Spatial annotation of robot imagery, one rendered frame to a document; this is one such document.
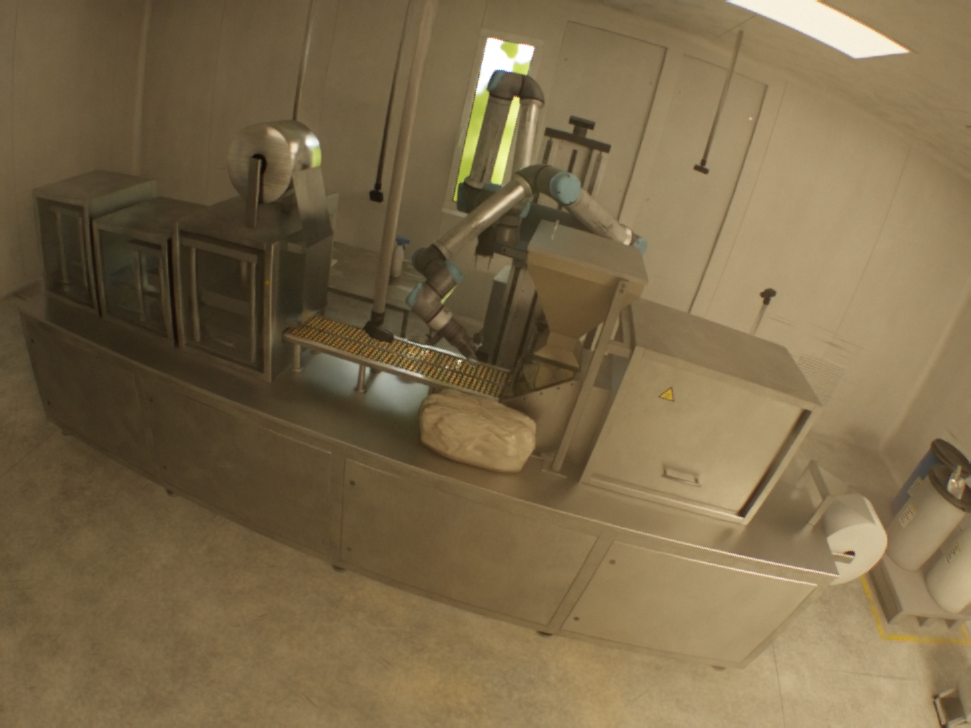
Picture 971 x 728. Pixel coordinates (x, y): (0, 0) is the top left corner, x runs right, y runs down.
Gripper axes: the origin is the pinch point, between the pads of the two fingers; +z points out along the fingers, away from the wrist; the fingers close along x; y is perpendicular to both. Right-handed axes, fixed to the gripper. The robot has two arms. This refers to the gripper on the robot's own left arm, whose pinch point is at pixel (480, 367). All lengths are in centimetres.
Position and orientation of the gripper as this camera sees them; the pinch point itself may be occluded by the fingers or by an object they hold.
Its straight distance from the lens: 189.8
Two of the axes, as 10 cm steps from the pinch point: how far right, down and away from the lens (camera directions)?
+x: 2.1, -4.6, 8.6
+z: 7.0, 6.9, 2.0
